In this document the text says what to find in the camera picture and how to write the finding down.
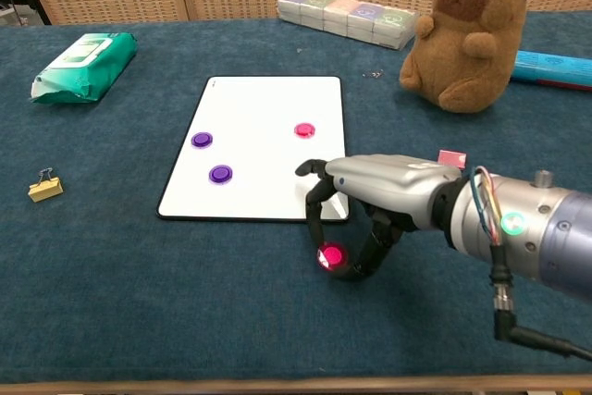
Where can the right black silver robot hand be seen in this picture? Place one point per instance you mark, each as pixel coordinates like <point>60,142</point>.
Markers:
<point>393,187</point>

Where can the pink disc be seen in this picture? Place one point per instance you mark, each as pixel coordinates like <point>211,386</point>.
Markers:
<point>304,130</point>
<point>333,255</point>

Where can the purple disc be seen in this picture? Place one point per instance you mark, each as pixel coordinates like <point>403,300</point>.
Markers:
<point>202,139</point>
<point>221,174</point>

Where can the white board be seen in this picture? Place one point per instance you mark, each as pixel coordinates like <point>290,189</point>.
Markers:
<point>259,150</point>

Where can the pink binder clip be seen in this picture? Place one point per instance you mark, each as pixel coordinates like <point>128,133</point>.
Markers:
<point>452,157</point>

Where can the small metal paper clip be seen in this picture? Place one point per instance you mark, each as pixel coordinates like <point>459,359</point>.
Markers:
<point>373,74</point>

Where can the brown capybara plush toy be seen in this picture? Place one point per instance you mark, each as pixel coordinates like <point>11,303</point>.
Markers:
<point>467,43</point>

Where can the clear-wrapped tissue packs row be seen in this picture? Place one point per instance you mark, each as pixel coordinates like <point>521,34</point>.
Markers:
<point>347,16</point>

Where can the blue cylindrical tube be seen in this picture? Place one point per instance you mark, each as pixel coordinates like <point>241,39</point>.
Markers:
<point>555,69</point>

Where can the blue table cloth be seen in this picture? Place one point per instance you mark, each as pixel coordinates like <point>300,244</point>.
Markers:
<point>185,312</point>

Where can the green wet wipes pack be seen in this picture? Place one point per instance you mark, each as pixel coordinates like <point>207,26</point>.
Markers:
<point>88,71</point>

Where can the yellow binder clip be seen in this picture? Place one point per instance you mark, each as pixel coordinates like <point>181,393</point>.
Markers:
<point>46,190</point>

